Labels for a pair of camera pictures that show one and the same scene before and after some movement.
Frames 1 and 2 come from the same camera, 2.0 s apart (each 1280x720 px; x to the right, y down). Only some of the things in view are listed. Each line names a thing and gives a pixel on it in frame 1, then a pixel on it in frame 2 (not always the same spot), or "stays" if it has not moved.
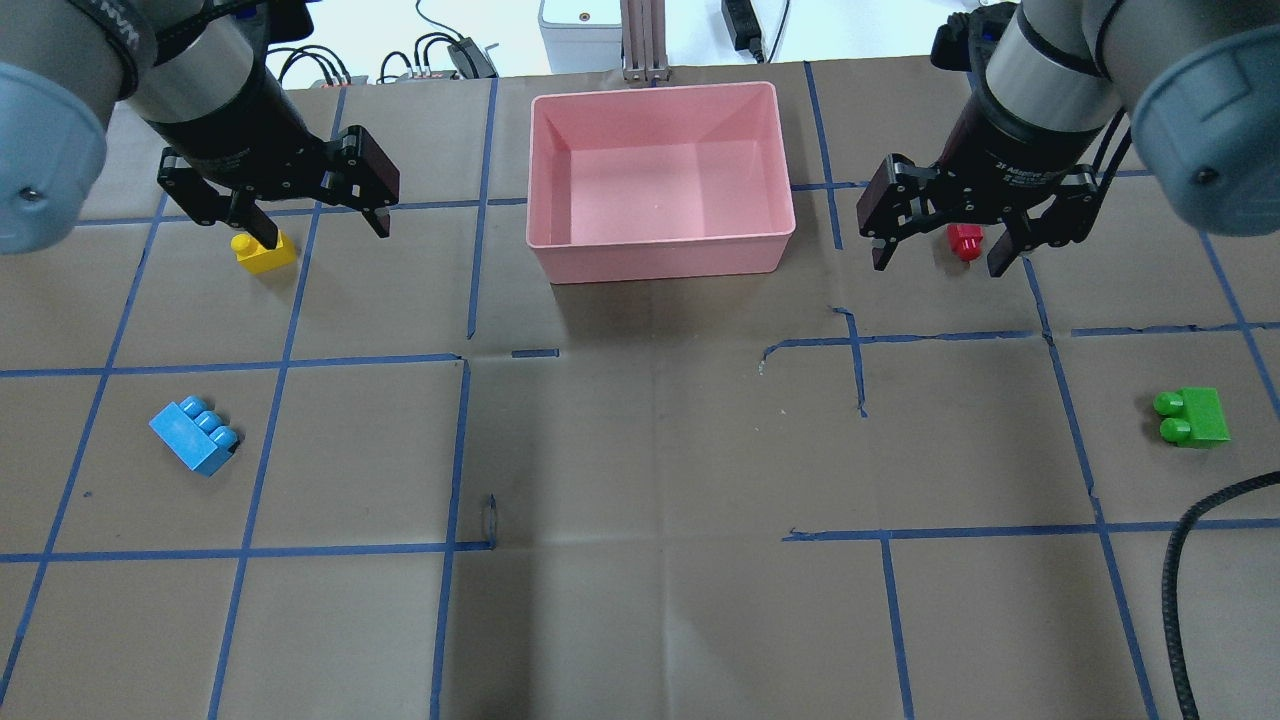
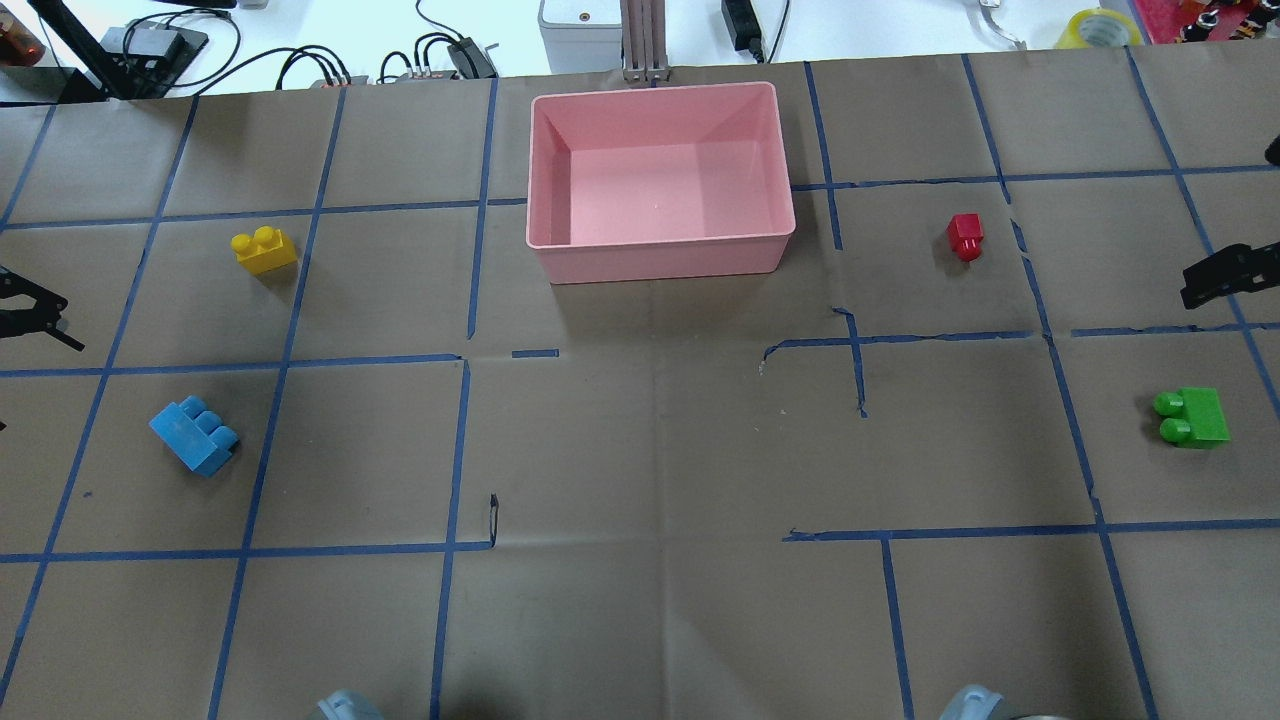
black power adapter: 744,25 stays
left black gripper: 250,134 -> 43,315
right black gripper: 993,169 -> 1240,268
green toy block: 1192,417 stays
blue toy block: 199,438 stays
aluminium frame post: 643,40 stays
